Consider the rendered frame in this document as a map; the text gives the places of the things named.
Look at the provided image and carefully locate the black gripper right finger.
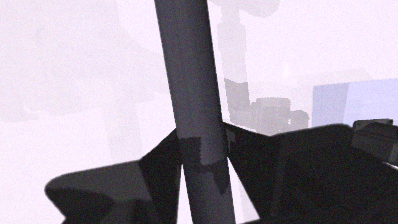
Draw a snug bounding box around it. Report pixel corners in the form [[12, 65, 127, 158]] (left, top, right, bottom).
[[223, 122, 353, 219]]

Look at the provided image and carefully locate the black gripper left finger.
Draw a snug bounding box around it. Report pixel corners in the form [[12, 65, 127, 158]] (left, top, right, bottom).
[[44, 128, 182, 224]]

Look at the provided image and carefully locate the dark grey cylinder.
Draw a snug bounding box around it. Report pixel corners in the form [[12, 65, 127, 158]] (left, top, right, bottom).
[[154, 0, 236, 224]]

